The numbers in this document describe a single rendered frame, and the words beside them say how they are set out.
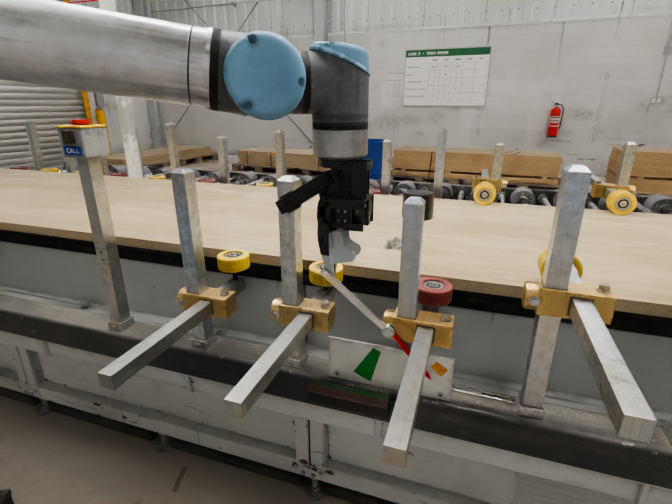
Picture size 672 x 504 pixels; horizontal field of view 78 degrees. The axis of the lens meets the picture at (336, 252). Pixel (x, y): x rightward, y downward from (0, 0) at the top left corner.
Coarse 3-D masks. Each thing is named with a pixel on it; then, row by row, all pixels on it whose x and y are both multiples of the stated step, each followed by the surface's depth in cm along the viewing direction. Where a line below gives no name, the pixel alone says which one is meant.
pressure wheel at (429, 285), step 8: (424, 280) 89; (432, 280) 90; (440, 280) 89; (424, 288) 85; (432, 288) 86; (440, 288) 86; (448, 288) 85; (424, 296) 85; (432, 296) 84; (440, 296) 84; (448, 296) 85; (424, 304) 85; (432, 304) 85; (440, 304) 85
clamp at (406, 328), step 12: (396, 312) 83; (420, 312) 83; (432, 312) 83; (396, 324) 81; (408, 324) 81; (420, 324) 80; (432, 324) 79; (444, 324) 79; (408, 336) 81; (444, 336) 79
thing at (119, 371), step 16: (224, 288) 102; (240, 288) 106; (208, 304) 94; (176, 320) 87; (192, 320) 89; (160, 336) 81; (176, 336) 84; (128, 352) 76; (144, 352) 76; (160, 352) 80; (112, 368) 71; (128, 368) 73; (112, 384) 70
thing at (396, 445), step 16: (416, 336) 77; (432, 336) 79; (416, 352) 72; (416, 368) 67; (416, 384) 64; (400, 400) 60; (416, 400) 60; (400, 416) 57; (400, 432) 54; (384, 448) 53; (400, 448) 52; (400, 464) 53
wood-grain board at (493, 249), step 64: (0, 192) 178; (64, 192) 178; (128, 192) 178; (256, 192) 178; (256, 256) 107; (320, 256) 105; (384, 256) 105; (448, 256) 105; (512, 256) 105; (640, 256) 105
